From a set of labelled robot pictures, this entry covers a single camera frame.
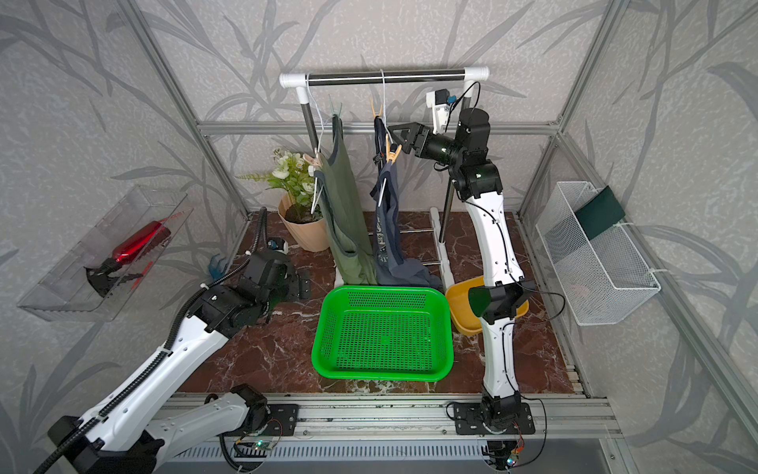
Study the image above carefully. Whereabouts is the potted plant with white flowers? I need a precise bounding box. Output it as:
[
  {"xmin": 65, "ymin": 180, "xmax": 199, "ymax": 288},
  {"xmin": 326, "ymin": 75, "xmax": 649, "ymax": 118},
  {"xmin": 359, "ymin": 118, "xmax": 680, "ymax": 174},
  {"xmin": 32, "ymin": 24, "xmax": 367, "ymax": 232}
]
[{"xmin": 238, "ymin": 148, "xmax": 329, "ymax": 253}]

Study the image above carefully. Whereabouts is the blue-grey tank top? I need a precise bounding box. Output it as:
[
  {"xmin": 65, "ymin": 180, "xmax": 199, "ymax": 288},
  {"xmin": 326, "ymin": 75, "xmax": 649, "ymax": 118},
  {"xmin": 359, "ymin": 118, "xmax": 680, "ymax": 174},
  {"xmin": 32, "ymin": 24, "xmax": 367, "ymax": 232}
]
[{"xmin": 370, "ymin": 115, "xmax": 444, "ymax": 292}]

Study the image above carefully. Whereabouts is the red spray bottle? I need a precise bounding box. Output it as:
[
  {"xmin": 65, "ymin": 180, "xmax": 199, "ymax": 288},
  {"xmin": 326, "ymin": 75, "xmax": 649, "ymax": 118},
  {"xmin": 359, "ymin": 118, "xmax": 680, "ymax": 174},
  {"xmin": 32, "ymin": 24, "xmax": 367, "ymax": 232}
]
[{"xmin": 85, "ymin": 220, "xmax": 172, "ymax": 298}]

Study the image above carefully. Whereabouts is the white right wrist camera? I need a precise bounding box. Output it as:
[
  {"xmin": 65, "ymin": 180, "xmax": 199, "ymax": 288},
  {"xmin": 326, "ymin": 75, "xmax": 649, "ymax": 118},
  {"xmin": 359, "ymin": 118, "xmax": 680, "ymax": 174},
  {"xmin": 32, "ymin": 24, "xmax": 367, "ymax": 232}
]
[{"xmin": 426, "ymin": 89, "xmax": 456, "ymax": 134}]

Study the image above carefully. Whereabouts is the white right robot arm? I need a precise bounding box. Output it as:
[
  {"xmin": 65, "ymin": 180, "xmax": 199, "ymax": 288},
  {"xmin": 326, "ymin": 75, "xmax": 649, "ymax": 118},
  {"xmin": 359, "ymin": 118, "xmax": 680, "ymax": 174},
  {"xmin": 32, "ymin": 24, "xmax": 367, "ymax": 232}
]
[{"xmin": 389, "ymin": 108, "xmax": 529, "ymax": 435}]

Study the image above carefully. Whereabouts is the clear acrylic wall shelf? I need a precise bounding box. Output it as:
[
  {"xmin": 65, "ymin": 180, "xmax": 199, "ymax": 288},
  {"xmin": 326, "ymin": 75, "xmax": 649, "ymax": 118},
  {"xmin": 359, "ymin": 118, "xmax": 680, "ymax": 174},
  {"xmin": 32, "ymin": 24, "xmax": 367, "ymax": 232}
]
[{"xmin": 18, "ymin": 186, "xmax": 193, "ymax": 322}]

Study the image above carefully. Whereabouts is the wooden clothespin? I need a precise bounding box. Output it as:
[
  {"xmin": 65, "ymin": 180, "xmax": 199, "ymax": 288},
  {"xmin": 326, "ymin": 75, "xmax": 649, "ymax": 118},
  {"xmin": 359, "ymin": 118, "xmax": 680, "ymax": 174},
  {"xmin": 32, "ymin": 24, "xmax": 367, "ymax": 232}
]
[
  {"xmin": 370, "ymin": 99, "xmax": 384, "ymax": 119},
  {"xmin": 302, "ymin": 153, "xmax": 322, "ymax": 177},
  {"xmin": 385, "ymin": 134, "xmax": 403, "ymax": 164}
]

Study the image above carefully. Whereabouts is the wooden clothespin on green top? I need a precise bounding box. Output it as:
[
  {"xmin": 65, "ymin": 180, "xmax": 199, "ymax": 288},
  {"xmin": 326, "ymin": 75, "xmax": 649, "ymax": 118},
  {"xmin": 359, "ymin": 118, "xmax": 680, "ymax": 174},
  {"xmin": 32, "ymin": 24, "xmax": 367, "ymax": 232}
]
[{"xmin": 302, "ymin": 153, "xmax": 322, "ymax": 177}]

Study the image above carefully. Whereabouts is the white wire mesh basket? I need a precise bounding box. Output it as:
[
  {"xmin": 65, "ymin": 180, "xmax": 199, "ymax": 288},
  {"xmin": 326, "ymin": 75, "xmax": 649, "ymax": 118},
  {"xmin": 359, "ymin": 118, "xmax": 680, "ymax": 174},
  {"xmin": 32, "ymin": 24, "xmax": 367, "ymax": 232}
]
[{"xmin": 536, "ymin": 181, "xmax": 660, "ymax": 327}]

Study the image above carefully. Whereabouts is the olive green tank top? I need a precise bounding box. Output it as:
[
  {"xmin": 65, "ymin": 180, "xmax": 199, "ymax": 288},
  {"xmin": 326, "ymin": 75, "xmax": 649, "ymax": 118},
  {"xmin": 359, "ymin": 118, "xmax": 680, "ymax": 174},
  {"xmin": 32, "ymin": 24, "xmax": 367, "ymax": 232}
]
[{"xmin": 315, "ymin": 115, "xmax": 378, "ymax": 286}]

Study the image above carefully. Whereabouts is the green clothespin on hanger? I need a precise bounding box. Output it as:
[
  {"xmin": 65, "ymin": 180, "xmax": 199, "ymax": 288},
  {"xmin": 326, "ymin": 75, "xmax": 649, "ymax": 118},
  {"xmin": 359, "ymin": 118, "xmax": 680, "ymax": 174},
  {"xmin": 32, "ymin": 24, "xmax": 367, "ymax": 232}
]
[{"xmin": 330, "ymin": 101, "xmax": 343, "ymax": 118}]

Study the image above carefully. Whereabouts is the green perforated plastic basket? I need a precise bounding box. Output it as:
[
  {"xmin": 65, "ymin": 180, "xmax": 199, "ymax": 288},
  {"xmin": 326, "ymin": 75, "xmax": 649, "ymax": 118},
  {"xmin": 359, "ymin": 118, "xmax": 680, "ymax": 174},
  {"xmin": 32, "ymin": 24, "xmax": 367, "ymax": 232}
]
[{"xmin": 311, "ymin": 286, "xmax": 454, "ymax": 382}]

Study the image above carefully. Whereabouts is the white wire hanger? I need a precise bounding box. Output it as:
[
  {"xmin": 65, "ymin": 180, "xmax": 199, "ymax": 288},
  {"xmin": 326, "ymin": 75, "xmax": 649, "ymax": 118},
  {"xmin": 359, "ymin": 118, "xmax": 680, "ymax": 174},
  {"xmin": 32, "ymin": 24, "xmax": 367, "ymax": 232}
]
[
  {"xmin": 378, "ymin": 69, "xmax": 389, "ymax": 207},
  {"xmin": 306, "ymin": 78, "xmax": 325, "ymax": 214}
]

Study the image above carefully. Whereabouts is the clothes rack with steel bars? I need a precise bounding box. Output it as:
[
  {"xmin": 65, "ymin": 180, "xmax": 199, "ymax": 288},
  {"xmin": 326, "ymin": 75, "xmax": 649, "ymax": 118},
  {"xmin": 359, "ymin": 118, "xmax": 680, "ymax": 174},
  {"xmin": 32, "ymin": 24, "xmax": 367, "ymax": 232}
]
[{"xmin": 278, "ymin": 66, "xmax": 497, "ymax": 290}]

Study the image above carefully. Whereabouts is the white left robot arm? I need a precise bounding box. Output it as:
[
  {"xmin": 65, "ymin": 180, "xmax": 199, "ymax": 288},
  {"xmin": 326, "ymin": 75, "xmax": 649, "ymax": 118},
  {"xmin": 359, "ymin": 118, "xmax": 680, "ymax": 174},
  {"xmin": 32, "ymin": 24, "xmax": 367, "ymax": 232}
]
[{"xmin": 36, "ymin": 209, "xmax": 311, "ymax": 473}]

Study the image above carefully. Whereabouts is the yellow plastic bin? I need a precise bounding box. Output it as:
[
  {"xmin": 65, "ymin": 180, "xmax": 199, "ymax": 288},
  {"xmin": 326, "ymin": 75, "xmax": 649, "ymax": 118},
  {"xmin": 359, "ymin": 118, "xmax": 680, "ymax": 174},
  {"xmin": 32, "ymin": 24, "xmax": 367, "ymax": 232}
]
[{"xmin": 445, "ymin": 276, "xmax": 530, "ymax": 337}]

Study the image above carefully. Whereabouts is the blue garden hand rake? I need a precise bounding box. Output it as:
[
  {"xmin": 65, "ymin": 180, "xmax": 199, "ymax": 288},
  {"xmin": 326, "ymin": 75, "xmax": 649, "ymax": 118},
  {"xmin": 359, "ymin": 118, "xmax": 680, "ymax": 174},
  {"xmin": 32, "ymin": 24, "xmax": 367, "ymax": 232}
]
[{"xmin": 207, "ymin": 254, "xmax": 229, "ymax": 282}]

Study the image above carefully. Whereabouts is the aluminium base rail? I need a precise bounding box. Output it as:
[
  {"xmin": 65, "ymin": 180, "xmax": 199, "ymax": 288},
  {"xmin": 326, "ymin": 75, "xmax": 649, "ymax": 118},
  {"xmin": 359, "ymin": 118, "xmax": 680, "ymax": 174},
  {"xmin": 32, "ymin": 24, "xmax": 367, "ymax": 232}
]
[{"xmin": 147, "ymin": 392, "xmax": 623, "ymax": 463}]

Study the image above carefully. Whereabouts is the dark green cloth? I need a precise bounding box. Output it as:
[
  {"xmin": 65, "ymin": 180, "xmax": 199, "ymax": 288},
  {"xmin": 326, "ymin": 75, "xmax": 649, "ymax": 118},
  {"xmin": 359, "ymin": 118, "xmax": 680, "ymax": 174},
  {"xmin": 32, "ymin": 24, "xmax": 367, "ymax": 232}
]
[{"xmin": 574, "ymin": 187, "xmax": 626, "ymax": 240}]

